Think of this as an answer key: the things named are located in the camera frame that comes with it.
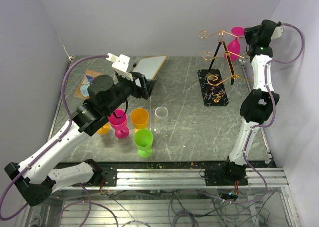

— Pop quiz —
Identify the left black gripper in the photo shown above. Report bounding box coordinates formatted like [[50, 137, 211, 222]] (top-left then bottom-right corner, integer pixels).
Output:
[[105, 71, 157, 115]]

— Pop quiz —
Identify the pink wine glass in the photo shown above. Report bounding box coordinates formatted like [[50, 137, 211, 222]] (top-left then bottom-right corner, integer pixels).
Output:
[[224, 26, 244, 61], [108, 109, 130, 139]]

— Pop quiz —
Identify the clear wine glass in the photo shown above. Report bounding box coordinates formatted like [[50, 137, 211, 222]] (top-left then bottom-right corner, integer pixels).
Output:
[[154, 106, 168, 134]]

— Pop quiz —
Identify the yellow wine glass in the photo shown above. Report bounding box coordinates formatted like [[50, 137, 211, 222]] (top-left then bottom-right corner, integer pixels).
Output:
[[131, 108, 149, 133], [97, 123, 110, 135]]

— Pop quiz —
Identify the green wine glass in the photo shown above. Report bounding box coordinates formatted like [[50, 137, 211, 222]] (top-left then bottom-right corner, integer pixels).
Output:
[[134, 129, 154, 158]]

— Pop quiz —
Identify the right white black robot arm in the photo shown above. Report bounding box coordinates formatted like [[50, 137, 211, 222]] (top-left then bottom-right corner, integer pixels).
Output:
[[219, 20, 283, 185]]

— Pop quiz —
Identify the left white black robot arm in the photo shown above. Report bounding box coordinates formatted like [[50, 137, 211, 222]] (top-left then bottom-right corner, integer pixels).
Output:
[[4, 72, 155, 207]]

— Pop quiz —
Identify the gold black wine glass rack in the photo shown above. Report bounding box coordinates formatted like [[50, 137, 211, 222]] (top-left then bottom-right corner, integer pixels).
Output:
[[197, 30, 246, 107]]

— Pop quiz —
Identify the yellow framed whiteboard tablet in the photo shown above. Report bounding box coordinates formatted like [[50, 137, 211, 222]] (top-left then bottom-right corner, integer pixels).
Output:
[[133, 55, 167, 80]]

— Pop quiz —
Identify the orange picture book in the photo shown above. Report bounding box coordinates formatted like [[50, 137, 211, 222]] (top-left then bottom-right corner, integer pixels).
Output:
[[73, 70, 102, 99]]

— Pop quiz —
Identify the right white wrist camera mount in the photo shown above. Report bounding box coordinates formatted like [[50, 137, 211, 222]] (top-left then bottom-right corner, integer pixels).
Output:
[[271, 22, 284, 40]]

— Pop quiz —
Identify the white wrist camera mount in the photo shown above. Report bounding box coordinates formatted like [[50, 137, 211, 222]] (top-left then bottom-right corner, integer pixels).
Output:
[[271, 22, 284, 40], [106, 53, 134, 81]]

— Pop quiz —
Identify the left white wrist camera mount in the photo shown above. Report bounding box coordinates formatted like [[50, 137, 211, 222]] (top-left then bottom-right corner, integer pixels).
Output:
[[106, 53, 134, 81]]

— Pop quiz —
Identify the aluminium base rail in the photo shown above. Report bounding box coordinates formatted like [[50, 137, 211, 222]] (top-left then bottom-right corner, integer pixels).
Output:
[[52, 161, 286, 190]]

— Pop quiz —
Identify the floor cable bundle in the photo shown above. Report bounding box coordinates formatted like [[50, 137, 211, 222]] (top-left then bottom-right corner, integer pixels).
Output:
[[82, 187, 272, 227]]

